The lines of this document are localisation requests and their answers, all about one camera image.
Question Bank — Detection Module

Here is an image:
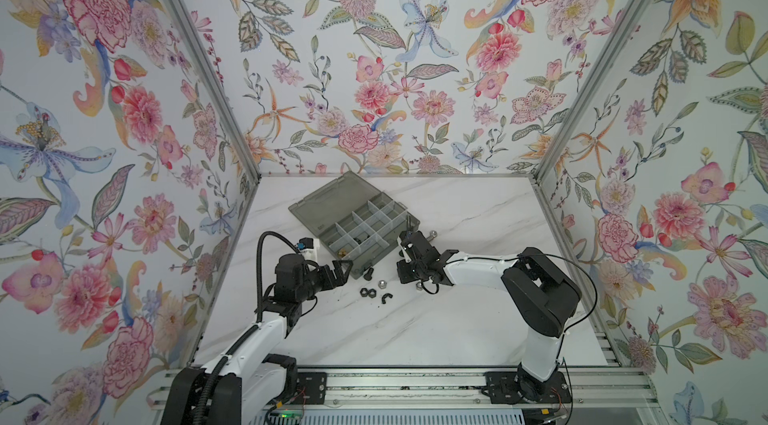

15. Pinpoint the aluminium corner frame post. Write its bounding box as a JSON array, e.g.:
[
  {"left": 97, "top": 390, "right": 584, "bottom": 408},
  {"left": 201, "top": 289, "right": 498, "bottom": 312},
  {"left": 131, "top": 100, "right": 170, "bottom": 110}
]
[
  {"left": 165, "top": 0, "right": 261, "bottom": 185},
  {"left": 531, "top": 0, "right": 652, "bottom": 185}
]

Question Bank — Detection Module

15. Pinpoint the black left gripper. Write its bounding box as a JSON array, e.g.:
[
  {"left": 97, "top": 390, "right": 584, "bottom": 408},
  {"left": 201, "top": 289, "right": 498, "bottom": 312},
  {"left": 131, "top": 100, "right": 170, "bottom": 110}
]
[{"left": 294, "top": 259, "right": 353, "bottom": 305}]

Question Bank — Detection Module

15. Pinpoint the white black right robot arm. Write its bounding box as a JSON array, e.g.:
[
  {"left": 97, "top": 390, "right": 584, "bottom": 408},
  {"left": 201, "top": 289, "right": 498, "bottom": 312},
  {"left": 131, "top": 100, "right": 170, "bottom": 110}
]
[{"left": 397, "top": 231, "right": 582, "bottom": 405}]

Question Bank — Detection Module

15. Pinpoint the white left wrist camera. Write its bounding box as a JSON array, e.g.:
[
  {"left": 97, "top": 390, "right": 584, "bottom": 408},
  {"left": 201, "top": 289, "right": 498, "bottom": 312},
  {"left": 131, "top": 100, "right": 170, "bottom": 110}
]
[{"left": 296, "top": 237, "right": 318, "bottom": 262}]

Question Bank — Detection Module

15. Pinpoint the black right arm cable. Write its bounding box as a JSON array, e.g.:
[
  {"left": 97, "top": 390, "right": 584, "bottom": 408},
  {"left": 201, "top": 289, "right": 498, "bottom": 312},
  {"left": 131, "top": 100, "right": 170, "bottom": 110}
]
[{"left": 542, "top": 253, "right": 599, "bottom": 360}]

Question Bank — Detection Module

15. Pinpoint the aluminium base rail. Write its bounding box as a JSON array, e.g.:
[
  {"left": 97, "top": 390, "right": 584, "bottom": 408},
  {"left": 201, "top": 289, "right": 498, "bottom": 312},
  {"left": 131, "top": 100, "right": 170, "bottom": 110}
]
[{"left": 150, "top": 365, "right": 659, "bottom": 409}]

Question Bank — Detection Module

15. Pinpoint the aluminium corner frame post left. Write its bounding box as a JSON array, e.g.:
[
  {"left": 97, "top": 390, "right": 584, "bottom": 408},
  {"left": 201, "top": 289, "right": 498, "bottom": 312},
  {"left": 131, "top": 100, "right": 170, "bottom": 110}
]
[{"left": 165, "top": 0, "right": 261, "bottom": 185}]

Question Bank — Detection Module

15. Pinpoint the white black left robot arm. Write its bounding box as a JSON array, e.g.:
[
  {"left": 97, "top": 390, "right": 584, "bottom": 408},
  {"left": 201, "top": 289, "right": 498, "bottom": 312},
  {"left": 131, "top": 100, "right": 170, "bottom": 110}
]
[{"left": 160, "top": 253, "right": 353, "bottom": 425}]

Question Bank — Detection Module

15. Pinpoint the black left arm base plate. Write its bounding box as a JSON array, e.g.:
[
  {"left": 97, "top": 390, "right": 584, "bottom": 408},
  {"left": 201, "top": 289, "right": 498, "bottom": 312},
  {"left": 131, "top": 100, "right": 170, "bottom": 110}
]
[{"left": 290, "top": 372, "right": 328, "bottom": 405}]

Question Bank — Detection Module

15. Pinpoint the black corrugated cable conduit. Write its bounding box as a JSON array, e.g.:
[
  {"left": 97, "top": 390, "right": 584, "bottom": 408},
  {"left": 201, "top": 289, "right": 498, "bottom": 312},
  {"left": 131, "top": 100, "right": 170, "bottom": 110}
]
[{"left": 191, "top": 230, "right": 301, "bottom": 425}]

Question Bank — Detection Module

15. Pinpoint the grey plastic organizer box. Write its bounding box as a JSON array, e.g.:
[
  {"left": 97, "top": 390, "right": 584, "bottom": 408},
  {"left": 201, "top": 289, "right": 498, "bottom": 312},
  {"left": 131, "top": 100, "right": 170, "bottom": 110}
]
[{"left": 289, "top": 172, "right": 420, "bottom": 279}]

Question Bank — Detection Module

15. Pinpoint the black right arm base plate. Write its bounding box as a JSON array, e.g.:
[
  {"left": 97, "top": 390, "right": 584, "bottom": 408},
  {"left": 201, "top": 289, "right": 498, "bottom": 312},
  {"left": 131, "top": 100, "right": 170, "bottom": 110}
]
[{"left": 484, "top": 369, "right": 573, "bottom": 405}]

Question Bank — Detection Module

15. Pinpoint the aluminium corner frame post right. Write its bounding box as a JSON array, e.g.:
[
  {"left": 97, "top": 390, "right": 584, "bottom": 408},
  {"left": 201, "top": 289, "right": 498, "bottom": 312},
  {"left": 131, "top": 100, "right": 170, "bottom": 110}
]
[{"left": 531, "top": 0, "right": 652, "bottom": 185}]

